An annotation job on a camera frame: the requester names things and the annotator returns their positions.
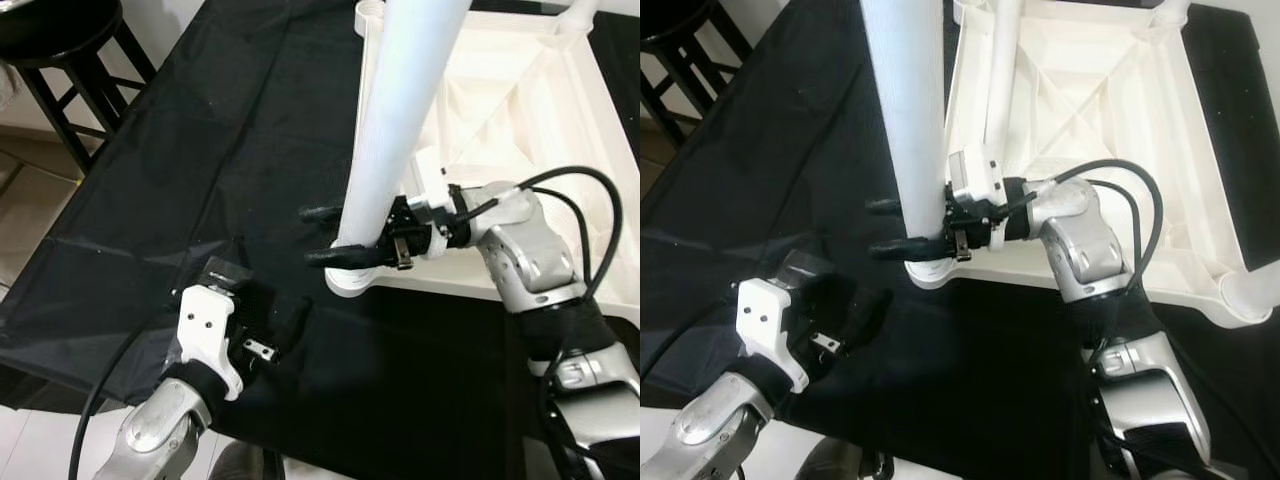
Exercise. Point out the white plastic table leg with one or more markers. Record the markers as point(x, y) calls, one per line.
point(905, 100)
point(1255, 290)
point(410, 100)
point(1003, 70)
point(1172, 12)
point(578, 15)

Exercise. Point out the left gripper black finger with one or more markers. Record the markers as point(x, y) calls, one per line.
point(292, 320)
point(868, 318)

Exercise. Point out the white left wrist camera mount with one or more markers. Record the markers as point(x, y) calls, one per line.
point(205, 320)
point(765, 315)

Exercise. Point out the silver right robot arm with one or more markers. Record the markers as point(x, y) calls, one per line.
point(1085, 240)
point(530, 250)

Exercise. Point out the black round stool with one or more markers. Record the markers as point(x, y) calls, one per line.
point(680, 20)
point(60, 30)

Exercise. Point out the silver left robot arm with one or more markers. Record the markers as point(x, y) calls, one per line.
point(150, 430)
point(710, 430)

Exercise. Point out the white plastic table top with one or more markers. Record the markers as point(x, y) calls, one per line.
point(1100, 100)
point(520, 100)

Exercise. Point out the black tablecloth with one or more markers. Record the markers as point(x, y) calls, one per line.
point(780, 150)
point(200, 150)

